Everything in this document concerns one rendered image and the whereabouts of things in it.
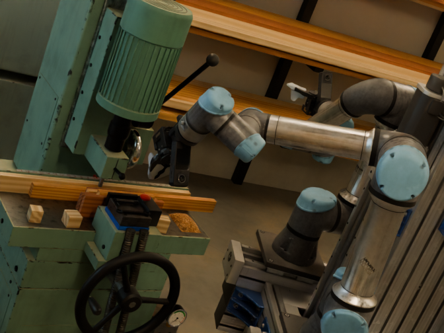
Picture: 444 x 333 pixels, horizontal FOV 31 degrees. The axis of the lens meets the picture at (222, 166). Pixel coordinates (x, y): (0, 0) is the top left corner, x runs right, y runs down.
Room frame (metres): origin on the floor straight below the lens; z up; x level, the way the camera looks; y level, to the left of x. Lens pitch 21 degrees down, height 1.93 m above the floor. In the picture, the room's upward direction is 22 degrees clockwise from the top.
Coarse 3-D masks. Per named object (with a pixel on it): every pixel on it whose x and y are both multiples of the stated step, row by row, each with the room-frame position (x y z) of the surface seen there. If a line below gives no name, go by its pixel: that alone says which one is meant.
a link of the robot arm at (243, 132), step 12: (228, 120) 1.84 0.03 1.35; (240, 120) 1.86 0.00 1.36; (252, 120) 1.92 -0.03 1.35; (216, 132) 1.84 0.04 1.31; (228, 132) 1.83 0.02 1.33; (240, 132) 1.84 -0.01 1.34; (252, 132) 1.86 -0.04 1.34; (228, 144) 1.84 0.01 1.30; (240, 144) 1.83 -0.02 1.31; (252, 144) 1.84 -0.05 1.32; (264, 144) 1.86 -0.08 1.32; (240, 156) 1.84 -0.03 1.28; (252, 156) 1.83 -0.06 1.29
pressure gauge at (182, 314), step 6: (174, 306) 2.08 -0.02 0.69; (180, 306) 2.09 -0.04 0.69; (174, 312) 2.05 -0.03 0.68; (180, 312) 2.07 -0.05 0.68; (168, 318) 2.05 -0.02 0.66; (174, 318) 2.06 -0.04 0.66; (180, 318) 2.07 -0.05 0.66; (168, 324) 2.05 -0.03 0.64; (174, 324) 2.07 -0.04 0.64; (180, 324) 2.08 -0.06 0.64
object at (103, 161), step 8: (96, 136) 2.14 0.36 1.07; (104, 136) 2.16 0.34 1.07; (88, 144) 2.14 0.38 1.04; (96, 144) 2.10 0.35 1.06; (88, 152) 2.12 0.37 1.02; (96, 152) 2.08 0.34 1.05; (104, 152) 2.05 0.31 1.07; (112, 152) 2.07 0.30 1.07; (120, 152) 2.09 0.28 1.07; (88, 160) 2.11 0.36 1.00; (96, 160) 2.07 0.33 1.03; (104, 160) 2.04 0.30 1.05; (112, 160) 2.04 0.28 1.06; (120, 160) 2.06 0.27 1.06; (128, 160) 2.07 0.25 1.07; (96, 168) 2.06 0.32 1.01; (104, 168) 2.03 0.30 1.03; (112, 168) 2.05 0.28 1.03; (120, 168) 2.06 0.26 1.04; (104, 176) 2.04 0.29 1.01; (112, 176) 2.05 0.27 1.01
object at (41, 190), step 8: (32, 184) 1.97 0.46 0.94; (40, 184) 1.98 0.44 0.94; (48, 184) 2.00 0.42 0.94; (56, 184) 2.02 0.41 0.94; (64, 184) 2.04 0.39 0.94; (32, 192) 1.97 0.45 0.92; (40, 192) 1.98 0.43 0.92; (48, 192) 1.99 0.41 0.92; (56, 192) 2.01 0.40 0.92; (64, 192) 2.02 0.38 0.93; (72, 192) 2.04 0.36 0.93; (80, 192) 2.05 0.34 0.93; (144, 192) 2.19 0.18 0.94; (72, 200) 2.04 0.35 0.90; (168, 200) 2.22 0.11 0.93; (176, 200) 2.24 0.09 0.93; (184, 200) 2.26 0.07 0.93; (192, 200) 2.27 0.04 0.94; (200, 200) 2.29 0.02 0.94; (208, 200) 2.31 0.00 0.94; (168, 208) 2.23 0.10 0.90; (176, 208) 2.25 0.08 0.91; (184, 208) 2.26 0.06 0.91; (192, 208) 2.28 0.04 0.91; (200, 208) 2.30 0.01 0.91; (208, 208) 2.31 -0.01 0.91
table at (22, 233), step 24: (0, 192) 1.93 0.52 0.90; (0, 216) 1.87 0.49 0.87; (24, 216) 1.86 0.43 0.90; (48, 216) 1.91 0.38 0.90; (168, 216) 2.18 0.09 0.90; (24, 240) 1.81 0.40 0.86; (48, 240) 1.85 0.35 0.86; (72, 240) 1.89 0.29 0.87; (168, 240) 2.07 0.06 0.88; (192, 240) 2.11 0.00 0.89; (96, 264) 1.84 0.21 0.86; (144, 264) 1.92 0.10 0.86
